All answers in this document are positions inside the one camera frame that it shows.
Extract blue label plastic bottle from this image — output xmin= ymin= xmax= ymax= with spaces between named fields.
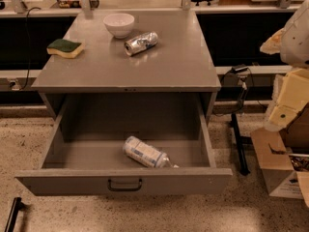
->
xmin=123 ymin=136 xmax=177 ymax=168

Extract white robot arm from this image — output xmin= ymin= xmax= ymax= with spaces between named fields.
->
xmin=260 ymin=0 xmax=309 ymax=69

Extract grey open top drawer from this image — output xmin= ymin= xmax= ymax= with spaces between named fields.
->
xmin=15 ymin=93 xmax=232 ymax=195

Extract grey metal cabinet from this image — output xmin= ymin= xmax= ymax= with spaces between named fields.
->
xmin=32 ymin=10 xmax=220 ymax=106

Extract crushed silver can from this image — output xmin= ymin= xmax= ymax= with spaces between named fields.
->
xmin=124 ymin=32 xmax=158 ymax=56

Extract white ceramic bowl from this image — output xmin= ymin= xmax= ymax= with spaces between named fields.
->
xmin=103 ymin=13 xmax=135 ymax=39

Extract black power adapter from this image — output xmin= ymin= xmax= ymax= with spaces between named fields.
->
xmin=232 ymin=64 xmax=248 ymax=73

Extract green yellow sponge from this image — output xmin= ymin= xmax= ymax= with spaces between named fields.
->
xmin=46 ymin=39 xmax=84 ymax=59

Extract black stand pole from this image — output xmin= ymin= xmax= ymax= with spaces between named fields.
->
xmin=231 ymin=113 xmax=250 ymax=176

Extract cardboard box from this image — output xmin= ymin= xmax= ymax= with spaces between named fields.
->
xmin=251 ymin=106 xmax=309 ymax=207

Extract yellow foam blocks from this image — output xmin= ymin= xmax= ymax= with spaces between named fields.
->
xmin=264 ymin=68 xmax=309 ymax=131

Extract black bar floor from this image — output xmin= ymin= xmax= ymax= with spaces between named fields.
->
xmin=4 ymin=197 xmax=25 ymax=232

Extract black drawer handle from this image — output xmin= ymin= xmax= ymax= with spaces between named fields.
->
xmin=107 ymin=179 xmax=143 ymax=192

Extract black cable left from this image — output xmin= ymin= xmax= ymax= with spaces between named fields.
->
xmin=19 ymin=6 xmax=42 ymax=91

